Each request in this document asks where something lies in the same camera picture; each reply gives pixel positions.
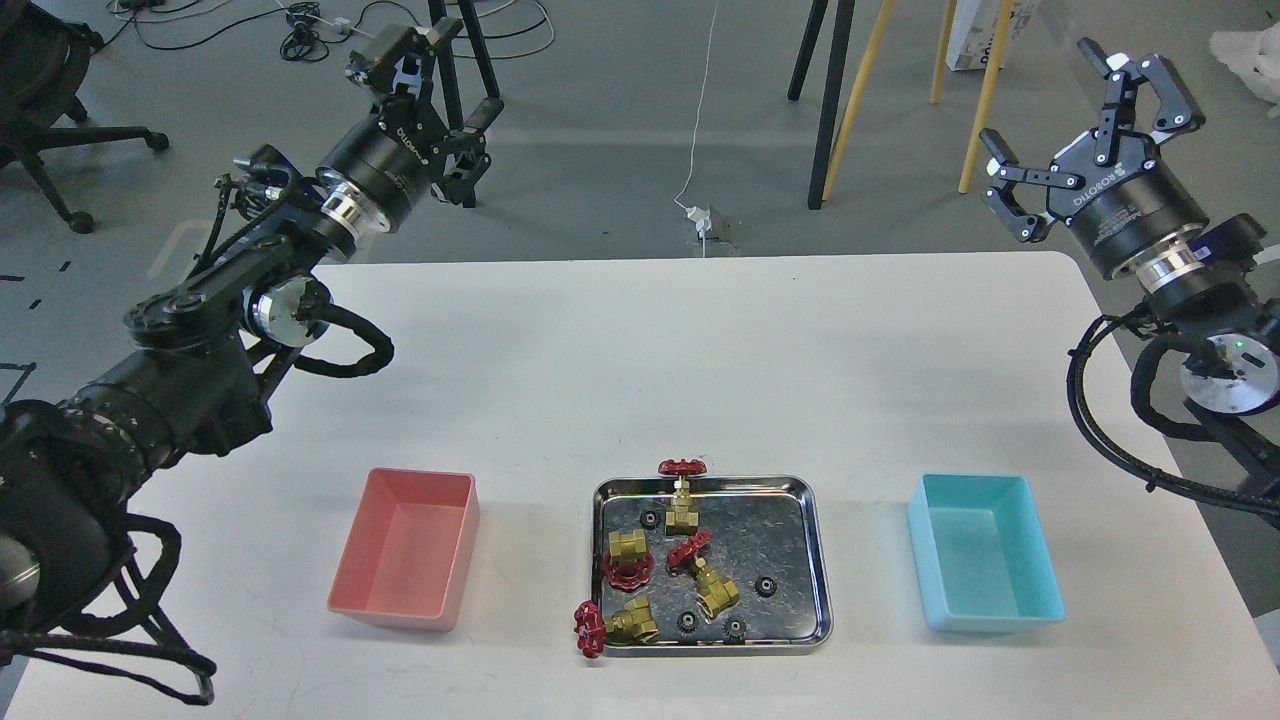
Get brass valve top of tray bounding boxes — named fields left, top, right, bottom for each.
left=658, top=457, right=707, bottom=537

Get yellow wooden leg middle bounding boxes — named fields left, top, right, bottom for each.
left=929, top=0, right=957, bottom=105

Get black floor cables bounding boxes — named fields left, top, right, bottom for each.
left=105, top=0, right=556, bottom=64

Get white cardboard box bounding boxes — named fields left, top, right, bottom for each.
left=945, top=0, right=1041, bottom=70

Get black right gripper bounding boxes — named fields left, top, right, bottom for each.
left=979, top=38, right=1211, bottom=281

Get brass valve red handle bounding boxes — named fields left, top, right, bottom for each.
left=602, top=528, right=654, bottom=592

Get black stand leg centre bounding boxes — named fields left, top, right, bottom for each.
left=787, top=1, right=856, bottom=211

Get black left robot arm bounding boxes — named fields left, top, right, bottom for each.
left=3, top=1, right=504, bottom=706

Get black office chair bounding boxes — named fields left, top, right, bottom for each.
left=1, top=1, right=169, bottom=234

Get yellow wooden leg right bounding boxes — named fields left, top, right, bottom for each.
left=957, top=1, right=1014, bottom=193

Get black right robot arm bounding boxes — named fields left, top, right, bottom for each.
left=979, top=38, right=1279, bottom=527

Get black tripod left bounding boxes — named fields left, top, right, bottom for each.
left=426, top=1, right=503, bottom=147

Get yellow wooden leg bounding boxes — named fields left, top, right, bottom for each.
left=929, top=0, right=957, bottom=105
left=823, top=1, right=896, bottom=199
left=957, top=1, right=1014, bottom=193

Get brass valve tray bottom left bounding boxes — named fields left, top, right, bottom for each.
left=573, top=596, right=659, bottom=659

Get pink plastic box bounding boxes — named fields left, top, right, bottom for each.
left=326, top=468, right=480, bottom=632

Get white cable with plug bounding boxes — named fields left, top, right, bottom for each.
left=673, top=0, right=736, bottom=259

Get brass valve tray centre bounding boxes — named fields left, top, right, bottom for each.
left=666, top=529, right=741, bottom=620

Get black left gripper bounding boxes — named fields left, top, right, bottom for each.
left=317, top=26, right=506, bottom=233

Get shiny metal tray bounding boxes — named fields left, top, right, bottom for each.
left=589, top=475, right=832, bottom=657

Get yellow wooden leg left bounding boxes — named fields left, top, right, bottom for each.
left=823, top=1, right=896, bottom=199

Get brass valve tray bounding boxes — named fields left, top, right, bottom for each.
left=573, top=596, right=659, bottom=659
left=666, top=529, right=741, bottom=620

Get blue plastic box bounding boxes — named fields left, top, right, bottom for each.
left=908, top=473, right=1066, bottom=634

